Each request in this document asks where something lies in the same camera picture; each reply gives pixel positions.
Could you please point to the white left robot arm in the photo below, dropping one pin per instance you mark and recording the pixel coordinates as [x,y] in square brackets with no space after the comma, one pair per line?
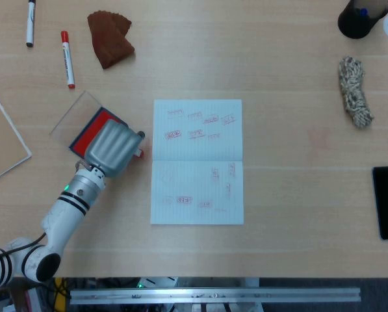
[67,211]

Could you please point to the light blue stamped paper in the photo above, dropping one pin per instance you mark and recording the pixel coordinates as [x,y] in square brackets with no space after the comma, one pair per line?
[197,182]

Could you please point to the red ink pad clear lid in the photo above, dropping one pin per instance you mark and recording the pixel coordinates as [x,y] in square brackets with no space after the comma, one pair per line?
[83,139]

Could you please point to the brown folded cloth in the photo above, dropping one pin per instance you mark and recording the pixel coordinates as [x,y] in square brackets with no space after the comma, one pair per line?
[110,40]

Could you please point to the red whiteboard marker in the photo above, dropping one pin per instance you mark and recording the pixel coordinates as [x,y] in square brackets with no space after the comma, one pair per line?
[67,61]

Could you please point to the clear acrylic board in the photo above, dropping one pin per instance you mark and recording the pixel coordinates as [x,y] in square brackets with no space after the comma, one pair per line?
[2,136]

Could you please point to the black whiteboard marker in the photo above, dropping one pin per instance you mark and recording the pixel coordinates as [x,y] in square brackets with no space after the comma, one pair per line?
[30,26]

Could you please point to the black mesh pen holder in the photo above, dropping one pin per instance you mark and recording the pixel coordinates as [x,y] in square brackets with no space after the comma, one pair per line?
[356,24]

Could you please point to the aluminium rail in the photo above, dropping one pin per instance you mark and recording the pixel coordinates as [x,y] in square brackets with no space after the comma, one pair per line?
[213,295]

